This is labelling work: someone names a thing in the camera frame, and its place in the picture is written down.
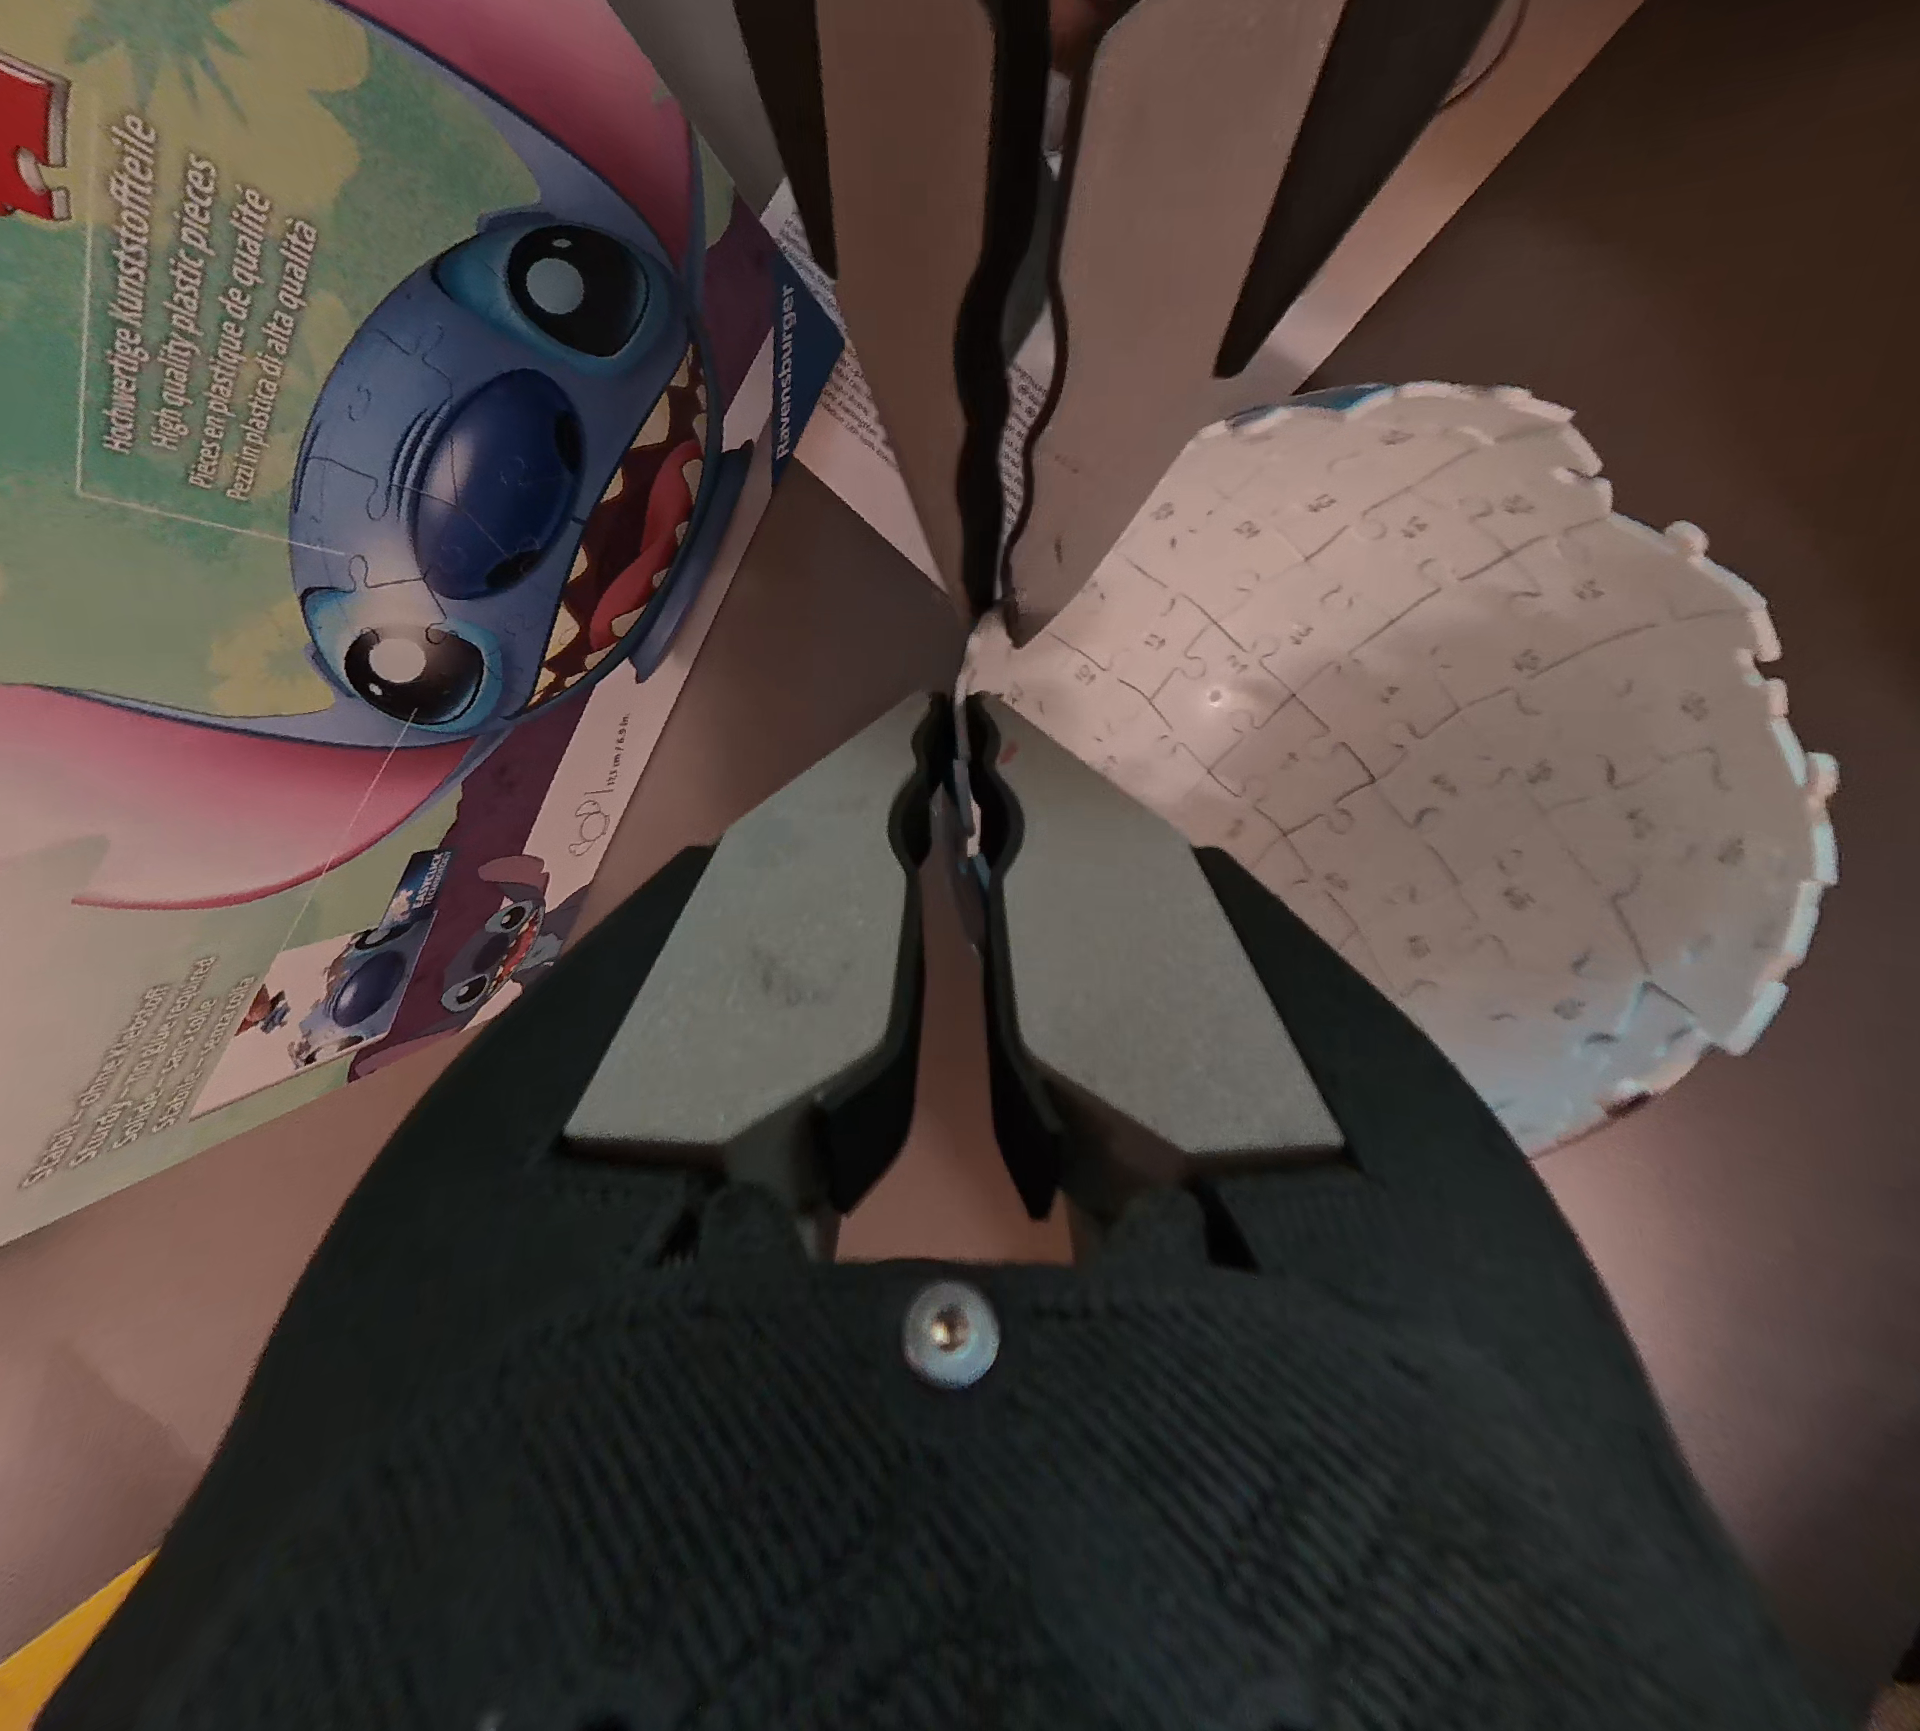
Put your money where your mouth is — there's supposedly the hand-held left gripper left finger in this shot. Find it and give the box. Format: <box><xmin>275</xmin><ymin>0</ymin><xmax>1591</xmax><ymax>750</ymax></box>
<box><xmin>567</xmin><ymin>690</ymin><xmax>954</xmax><ymax>1217</ymax></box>

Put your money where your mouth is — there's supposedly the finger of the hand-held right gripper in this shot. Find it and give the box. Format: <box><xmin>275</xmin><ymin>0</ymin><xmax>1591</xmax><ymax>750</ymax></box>
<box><xmin>1005</xmin><ymin>0</ymin><xmax>1367</xmax><ymax>648</ymax></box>
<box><xmin>803</xmin><ymin>0</ymin><xmax>1054</xmax><ymax>623</ymax></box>

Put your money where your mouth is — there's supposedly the partly built blue puzzle ball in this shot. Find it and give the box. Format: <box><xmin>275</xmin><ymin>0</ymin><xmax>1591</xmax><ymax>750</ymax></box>
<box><xmin>957</xmin><ymin>383</ymin><xmax>1843</xmax><ymax>1162</ymax></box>

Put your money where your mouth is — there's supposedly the yellow plastic bin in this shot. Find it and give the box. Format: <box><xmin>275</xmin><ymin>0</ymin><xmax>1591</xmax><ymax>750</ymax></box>
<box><xmin>0</xmin><ymin>1549</ymin><xmax>158</xmax><ymax>1731</ymax></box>

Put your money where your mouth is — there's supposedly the white instruction leaflet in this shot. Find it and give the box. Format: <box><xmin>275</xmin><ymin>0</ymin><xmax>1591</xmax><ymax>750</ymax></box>
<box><xmin>757</xmin><ymin>181</ymin><xmax>1084</xmax><ymax>594</ymax></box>

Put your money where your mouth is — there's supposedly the printed cardboard puzzle box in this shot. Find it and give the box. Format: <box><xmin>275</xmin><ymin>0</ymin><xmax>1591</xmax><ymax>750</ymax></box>
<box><xmin>0</xmin><ymin>0</ymin><xmax>843</xmax><ymax>1246</ymax></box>

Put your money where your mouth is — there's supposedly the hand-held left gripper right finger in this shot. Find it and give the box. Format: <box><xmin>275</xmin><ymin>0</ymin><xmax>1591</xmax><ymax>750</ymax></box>
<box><xmin>966</xmin><ymin>690</ymin><xmax>1344</xmax><ymax>1228</ymax></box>

